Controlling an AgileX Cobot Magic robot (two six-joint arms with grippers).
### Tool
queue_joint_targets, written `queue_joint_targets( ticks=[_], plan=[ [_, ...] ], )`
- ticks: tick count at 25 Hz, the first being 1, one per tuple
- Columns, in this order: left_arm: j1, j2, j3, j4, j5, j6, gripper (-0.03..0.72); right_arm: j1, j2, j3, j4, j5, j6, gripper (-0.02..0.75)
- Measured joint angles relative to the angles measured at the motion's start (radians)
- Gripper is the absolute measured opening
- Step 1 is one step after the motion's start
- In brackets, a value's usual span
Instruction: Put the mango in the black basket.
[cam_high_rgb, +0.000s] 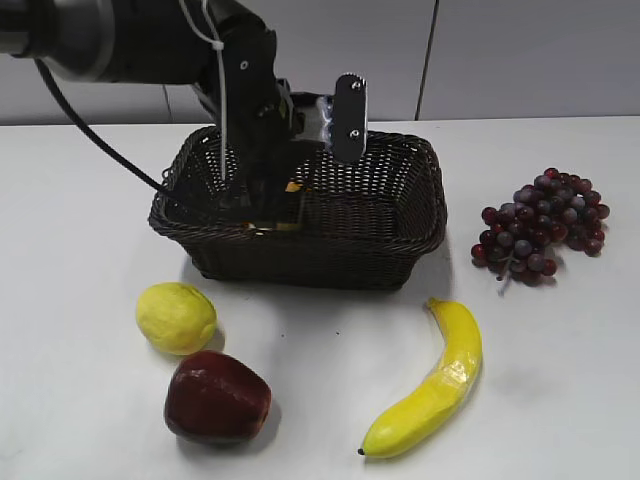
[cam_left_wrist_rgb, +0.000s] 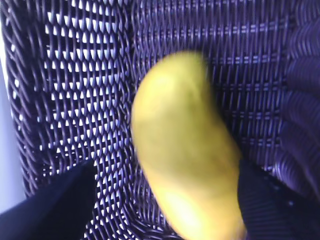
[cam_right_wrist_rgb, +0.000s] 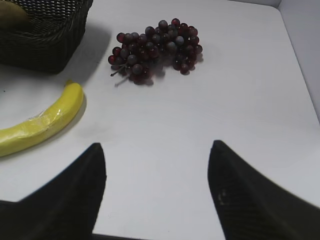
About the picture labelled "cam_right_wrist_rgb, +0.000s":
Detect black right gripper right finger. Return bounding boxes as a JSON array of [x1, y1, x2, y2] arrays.
[[207, 140, 320, 240]]

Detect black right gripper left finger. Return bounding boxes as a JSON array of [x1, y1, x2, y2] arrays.
[[0, 142, 107, 240]]

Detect yellow mango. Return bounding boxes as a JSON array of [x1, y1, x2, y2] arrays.
[[0, 0, 31, 30]]

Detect dark woven wicker basket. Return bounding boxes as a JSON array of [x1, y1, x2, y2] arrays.
[[0, 0, 93, 74]]

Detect yellow banana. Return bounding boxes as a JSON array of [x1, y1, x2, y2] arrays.
[[0, 80, 84, 157]]

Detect purple grape bunch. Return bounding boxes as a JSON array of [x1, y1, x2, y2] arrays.
[[107, 18, 203, 86]]

